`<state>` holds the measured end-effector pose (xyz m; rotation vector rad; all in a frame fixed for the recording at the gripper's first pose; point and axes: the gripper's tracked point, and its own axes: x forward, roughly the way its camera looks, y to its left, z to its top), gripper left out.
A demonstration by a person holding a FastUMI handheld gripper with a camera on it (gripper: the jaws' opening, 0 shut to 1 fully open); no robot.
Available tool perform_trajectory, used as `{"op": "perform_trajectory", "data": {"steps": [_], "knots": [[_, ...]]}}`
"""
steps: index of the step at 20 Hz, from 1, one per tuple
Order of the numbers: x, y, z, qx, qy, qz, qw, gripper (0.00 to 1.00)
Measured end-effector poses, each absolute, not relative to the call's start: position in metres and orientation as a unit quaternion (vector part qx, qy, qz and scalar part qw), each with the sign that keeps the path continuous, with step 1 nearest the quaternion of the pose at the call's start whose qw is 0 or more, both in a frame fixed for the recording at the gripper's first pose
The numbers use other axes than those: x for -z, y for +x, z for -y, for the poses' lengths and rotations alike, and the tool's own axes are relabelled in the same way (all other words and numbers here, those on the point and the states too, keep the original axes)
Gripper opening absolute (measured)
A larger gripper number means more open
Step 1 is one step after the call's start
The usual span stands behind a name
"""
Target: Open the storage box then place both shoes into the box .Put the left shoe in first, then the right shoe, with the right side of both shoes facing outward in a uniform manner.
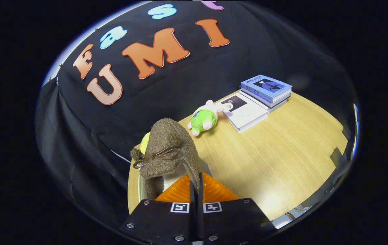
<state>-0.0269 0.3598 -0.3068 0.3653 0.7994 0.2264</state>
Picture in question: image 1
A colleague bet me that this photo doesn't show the green and pink plush toy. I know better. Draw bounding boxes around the green and pink plush toy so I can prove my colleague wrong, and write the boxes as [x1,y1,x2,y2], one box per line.
[187,100,233,137]

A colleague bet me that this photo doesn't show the yellow plush ball toy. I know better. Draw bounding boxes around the yellow plush ball toy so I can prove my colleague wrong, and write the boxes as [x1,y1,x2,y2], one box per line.
[140,132,152,152]

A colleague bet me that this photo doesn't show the pale blue book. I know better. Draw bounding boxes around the pale blue book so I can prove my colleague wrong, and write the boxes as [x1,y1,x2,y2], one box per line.
[240,88,291,109]

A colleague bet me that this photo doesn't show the brown fuzzy shoe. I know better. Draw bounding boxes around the brown fuzzy shoe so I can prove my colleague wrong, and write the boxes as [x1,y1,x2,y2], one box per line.
[130,118,202,201]

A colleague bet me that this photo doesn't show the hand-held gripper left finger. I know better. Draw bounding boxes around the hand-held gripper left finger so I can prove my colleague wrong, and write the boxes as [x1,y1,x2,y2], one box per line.
[118,174,196,245]

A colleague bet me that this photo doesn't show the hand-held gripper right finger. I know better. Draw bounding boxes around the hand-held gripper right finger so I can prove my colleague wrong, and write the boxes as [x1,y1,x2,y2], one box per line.
[198,172,277,245]

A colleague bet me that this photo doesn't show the blue cover book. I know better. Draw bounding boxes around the blue cover book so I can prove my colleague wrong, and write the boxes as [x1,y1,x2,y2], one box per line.
[240,75,292,103]

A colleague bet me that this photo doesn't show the white cover book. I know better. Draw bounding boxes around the white cover book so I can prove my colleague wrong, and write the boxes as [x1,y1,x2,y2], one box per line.
[219,91,269,133]

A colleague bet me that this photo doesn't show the beige fabric storage box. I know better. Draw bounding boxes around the beige fabric storage box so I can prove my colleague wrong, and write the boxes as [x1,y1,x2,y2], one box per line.
[138,163,215,201]

